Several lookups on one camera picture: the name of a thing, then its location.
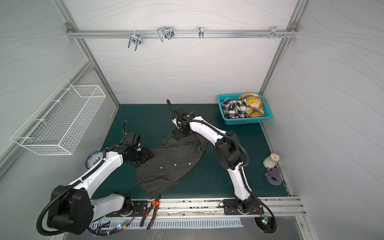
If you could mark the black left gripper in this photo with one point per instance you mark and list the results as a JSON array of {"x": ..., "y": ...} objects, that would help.
[{"x": 148, "y": 154}]

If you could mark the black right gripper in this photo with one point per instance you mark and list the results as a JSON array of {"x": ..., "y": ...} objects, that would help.
[{"x": 182, "y": 132}]

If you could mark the dark grey striped shirt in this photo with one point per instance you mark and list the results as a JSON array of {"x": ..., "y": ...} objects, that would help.
[{"x": 170, "y": 162}]

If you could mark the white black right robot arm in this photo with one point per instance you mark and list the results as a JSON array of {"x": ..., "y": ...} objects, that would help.
[{"x": 230, "y": 154}]

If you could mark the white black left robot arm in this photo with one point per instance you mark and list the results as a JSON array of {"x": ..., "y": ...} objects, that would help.
[{"x": 72, "y": 208}]

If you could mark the blue white ceramic bowl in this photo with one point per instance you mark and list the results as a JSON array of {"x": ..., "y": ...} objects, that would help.
[{"x": 93, "y": 159}]

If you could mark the teal plastic basket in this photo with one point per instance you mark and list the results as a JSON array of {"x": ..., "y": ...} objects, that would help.
[{"x": 247, "y": 120}]

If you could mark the black white plaid shirt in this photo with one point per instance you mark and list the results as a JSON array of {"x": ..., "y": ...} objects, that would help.
[{"x": 234, "y": 109}]

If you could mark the yellow plaid shirt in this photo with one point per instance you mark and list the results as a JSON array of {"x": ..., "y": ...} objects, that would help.
[{"x": 254, "y": 105}]

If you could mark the cream thread spool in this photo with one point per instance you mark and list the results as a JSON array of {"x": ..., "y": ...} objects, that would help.
[{"x": 271, "y": 161}]

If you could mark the black round fan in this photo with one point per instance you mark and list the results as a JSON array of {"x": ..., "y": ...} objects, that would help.
[{"x": 266, "y": 224}]

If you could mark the white slotted cable duct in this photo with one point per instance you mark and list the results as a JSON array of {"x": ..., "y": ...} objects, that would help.
[{"x": 189, "y": 223}]

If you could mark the white wire basket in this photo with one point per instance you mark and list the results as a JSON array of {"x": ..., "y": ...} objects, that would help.
[{"x": 58, "y": 125}]

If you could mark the small metal ring clamp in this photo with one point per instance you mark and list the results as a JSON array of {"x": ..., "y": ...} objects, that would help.
[{"x": 201, "y": 32}]

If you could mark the metal wire hook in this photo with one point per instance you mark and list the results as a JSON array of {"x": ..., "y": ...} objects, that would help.
[{"x": 165, "y": 32}]

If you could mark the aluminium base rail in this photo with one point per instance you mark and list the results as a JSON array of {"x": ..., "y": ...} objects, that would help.
[{"x": 213, "y": 207}]

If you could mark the aluminium horizontal rail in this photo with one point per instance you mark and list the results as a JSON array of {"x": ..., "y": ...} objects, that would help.
[{"x": 179, "y": 34}]

